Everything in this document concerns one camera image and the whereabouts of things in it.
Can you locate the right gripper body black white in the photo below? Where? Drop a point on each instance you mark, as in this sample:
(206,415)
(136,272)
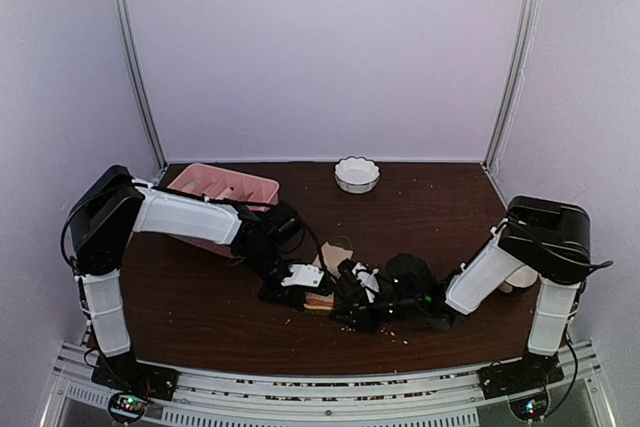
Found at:
(369,321)

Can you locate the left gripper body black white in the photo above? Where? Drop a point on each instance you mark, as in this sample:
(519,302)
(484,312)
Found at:
(280,295)

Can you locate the striped beige brown sock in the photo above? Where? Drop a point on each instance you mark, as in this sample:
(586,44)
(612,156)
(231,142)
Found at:
(334,251)

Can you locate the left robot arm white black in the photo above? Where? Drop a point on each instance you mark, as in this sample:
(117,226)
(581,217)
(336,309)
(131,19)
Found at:
(194,309)

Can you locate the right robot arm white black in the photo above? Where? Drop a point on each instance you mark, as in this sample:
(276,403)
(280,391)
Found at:
(550,238)

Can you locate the pink divided organizer tray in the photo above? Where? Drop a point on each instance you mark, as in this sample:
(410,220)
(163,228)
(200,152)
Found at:
(224,184)

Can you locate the white scalloped ceramic bowl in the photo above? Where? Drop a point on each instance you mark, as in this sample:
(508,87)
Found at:
(356,175)

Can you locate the white cup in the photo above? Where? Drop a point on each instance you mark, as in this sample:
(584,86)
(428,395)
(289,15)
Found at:
(522,279)

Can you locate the aluminium front table rail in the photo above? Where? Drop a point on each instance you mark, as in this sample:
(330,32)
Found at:
(445,397)

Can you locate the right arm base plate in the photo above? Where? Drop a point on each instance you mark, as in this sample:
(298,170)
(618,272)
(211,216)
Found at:
(507,379)

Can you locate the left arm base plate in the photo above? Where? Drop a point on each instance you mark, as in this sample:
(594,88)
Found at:
(124,372)

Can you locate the left aluminium corner post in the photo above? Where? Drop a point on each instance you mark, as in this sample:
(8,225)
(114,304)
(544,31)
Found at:
(137,82)

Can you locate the aluminium corner post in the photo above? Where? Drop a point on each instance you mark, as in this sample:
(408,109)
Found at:
(137,82)
(514,80)

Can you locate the right aluminium corner post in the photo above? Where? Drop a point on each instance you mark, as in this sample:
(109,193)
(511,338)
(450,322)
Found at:
(514,80)

